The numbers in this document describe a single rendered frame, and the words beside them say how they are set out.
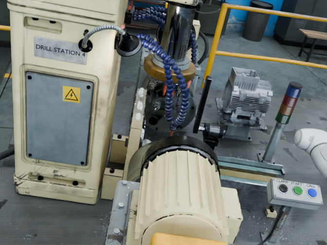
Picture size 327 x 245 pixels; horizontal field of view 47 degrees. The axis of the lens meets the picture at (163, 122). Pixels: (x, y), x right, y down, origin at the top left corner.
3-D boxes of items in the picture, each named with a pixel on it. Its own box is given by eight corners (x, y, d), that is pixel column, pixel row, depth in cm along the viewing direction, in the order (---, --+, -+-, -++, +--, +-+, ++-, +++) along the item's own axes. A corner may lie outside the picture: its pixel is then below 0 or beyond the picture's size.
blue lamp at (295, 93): (287, 96, 164) (290, 87, 162) (283, 90, 169) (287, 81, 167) (300, 99, 165) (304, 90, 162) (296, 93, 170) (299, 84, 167)
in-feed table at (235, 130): (214, 141, 192) (220, 121, 186) (210, 114, 215) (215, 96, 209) (260, 148, 194) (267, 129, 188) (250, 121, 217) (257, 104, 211)
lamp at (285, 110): (280, 114, 169) (283, 105, 166) (277, 108, 174) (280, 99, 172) (293, 116, 169) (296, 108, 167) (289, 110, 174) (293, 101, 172)
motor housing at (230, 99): (226, 119, 189) (236, 85, 179) (219, 101, 205) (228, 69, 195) (263, 124, 191) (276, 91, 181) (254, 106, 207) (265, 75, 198)
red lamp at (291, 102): (283, 105, 166) (287, 96, 164) (280, 99, 172) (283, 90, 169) (296, 108, 167) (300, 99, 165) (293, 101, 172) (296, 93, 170)
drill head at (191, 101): (133, 139, 160) (141, 86, 147) (139, 95, 195) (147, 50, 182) (190, 148, 162) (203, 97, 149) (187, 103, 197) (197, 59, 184)
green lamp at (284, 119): (277, 122, 171) (280, 114, 169) (274, 116, 176) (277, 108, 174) (289, 125, 171) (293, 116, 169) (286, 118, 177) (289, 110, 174)
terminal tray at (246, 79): (232, 88, 184) (236, 75, 181) (228, 79, 194) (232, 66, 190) (255, 92, 186) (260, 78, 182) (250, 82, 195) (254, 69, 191)
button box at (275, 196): (267, 203, 126) (273, 196, 121) (265, 184, 130) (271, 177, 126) (316, 210, 127) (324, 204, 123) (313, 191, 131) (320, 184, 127)
